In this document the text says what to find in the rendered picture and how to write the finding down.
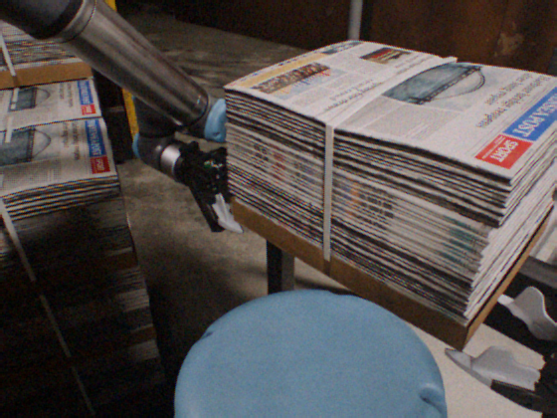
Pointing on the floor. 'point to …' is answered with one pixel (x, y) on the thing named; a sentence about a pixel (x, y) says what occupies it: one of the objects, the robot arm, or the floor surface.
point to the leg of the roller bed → (279, 270)
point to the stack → (23, 153)
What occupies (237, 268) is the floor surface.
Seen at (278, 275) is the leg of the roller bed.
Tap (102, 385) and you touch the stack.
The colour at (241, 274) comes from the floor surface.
